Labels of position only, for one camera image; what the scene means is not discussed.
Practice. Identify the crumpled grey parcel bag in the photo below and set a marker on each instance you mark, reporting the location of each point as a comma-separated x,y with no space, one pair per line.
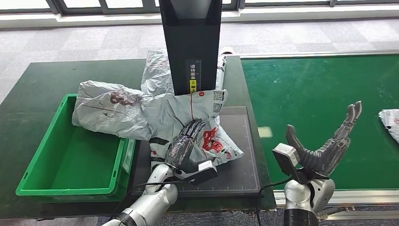
156,75

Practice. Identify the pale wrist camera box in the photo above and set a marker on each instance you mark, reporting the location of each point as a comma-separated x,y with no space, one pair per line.
207,170
285,159

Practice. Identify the green plastic crate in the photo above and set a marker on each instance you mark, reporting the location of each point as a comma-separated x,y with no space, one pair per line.
71,165

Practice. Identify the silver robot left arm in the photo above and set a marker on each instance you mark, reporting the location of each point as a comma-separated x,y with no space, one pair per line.
152,199

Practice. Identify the black window frame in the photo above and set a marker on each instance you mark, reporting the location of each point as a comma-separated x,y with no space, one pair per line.
78,11

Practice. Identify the white parcel with QR codes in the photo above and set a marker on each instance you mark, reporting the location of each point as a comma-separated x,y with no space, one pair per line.
174,112

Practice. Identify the white conveyor roller end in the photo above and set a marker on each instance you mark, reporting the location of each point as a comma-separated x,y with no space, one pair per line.
227,51

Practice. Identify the black yellow label strip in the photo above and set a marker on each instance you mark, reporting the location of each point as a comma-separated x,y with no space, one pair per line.
193,75

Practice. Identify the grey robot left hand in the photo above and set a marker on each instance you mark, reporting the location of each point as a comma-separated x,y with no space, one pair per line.
182,153

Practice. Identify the aluminium conveyor frame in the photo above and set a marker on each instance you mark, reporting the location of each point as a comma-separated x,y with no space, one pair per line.
358,196

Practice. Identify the black inbound scanner machine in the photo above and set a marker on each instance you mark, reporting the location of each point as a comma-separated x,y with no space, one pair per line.
191,37

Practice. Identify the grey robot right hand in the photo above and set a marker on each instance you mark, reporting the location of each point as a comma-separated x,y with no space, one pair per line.
327,159

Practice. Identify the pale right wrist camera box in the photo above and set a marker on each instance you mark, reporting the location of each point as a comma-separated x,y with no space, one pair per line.
285,159

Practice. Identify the grey-blue parcel dark red print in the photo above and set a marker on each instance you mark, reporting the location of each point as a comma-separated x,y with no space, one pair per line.
103,115

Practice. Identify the grey parcel smudged red print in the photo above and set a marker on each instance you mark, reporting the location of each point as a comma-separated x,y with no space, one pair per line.
391,121

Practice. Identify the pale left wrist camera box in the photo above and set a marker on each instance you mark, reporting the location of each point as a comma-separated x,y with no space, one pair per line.
207,170

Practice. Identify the green conveyor belt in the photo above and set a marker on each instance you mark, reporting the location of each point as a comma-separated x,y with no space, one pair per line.
296,93

